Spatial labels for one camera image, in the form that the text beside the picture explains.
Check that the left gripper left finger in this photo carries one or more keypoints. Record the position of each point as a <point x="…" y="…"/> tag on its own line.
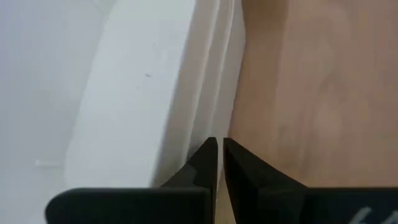
<point x="199" y="174"/>

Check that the white plastic basket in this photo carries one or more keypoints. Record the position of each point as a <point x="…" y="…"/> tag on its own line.
<point x="238" y="31"/>
<point x="225" y="31"/>
<point x="124" y="93"/>

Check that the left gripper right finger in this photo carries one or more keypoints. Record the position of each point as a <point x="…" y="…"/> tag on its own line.
<point x="255" y="186"/>

